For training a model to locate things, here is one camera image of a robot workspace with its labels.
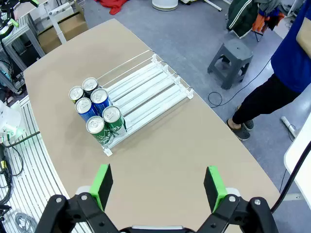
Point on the silver can left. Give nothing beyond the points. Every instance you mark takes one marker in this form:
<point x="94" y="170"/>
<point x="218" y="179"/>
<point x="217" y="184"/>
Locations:
<point x="90" y="84"/>

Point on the white can dispenser rack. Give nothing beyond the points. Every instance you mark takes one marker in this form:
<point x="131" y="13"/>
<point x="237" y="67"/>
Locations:
<point x="150" y="92"/>

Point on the grey plastic stool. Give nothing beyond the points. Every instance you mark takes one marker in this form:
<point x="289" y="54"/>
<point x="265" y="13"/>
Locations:
<point x="233" y="51"/>

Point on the grey aluminium profile frame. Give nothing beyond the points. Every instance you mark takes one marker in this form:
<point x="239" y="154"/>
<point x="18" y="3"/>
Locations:
<point x="31" y="36"/>

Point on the white desk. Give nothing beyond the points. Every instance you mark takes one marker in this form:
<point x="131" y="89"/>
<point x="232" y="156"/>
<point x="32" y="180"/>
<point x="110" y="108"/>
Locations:
<point x="298" y="157"/>

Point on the blue pocari sweat can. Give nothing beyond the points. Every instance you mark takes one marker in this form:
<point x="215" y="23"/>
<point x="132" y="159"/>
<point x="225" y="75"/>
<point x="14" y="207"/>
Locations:
<point x="83" y="105"/>
<point x="99" y="95"/>

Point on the black pepsi zero can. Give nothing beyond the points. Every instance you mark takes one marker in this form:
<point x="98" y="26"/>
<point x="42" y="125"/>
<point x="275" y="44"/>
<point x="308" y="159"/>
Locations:
<point x="76" y="93"/>

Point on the orange cloth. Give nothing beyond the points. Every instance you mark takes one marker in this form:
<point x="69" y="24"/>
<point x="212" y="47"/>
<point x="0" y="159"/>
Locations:
<point x="258" y="23"/>

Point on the red cloth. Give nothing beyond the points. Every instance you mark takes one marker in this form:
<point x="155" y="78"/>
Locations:
<point x="114" y="7"/>

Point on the white round air purifier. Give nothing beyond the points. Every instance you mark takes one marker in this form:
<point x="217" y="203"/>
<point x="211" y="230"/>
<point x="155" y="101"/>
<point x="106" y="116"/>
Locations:
<point x="164" y="4"/>

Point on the brown cardboard box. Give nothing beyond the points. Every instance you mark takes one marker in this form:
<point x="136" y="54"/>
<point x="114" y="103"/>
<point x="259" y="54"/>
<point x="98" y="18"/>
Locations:
<point x="70" y="26"/>

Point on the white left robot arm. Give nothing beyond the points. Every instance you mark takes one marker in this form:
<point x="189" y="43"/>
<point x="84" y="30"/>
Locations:
<point x="9" y="116"/>

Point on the person's left forearm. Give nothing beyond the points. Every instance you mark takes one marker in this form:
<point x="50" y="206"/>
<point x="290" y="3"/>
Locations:
<point x="304" y="36"/>

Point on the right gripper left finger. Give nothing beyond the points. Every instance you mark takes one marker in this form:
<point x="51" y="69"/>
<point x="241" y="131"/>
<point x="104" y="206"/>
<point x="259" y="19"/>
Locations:
<point x="102" y="184"/>

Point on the dark grey shoe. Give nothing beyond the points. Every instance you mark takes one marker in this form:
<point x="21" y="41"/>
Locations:
<point x="239" y="131"/>
<point x="248" y="125"/>

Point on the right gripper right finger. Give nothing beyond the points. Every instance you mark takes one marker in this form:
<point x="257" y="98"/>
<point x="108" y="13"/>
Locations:
<point x="213" y="189"/>

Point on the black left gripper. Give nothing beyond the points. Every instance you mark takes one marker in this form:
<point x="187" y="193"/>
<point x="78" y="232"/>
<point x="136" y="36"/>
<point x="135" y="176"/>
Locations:
<point x="5" y="14"/>

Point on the slotted aluminium base plate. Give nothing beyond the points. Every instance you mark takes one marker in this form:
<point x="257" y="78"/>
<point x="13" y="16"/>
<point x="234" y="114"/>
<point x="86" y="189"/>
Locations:
<point x="31" y="174"/>

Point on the small wooden white-legged table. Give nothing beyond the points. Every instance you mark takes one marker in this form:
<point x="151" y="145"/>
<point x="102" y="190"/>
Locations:
<point x="58" y="29"/>

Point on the green soda can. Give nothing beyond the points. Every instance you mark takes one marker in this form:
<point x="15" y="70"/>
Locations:
<point x="111" y="114"/>
<point x="95" y="124"/>

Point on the dark green striped jacket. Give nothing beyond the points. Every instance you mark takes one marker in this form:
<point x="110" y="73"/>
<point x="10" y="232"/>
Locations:
<point x="240" y="17"/>

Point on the person in blue jersey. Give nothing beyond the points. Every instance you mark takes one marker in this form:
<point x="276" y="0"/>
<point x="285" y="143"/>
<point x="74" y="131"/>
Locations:
<point x="291" y="63"/>

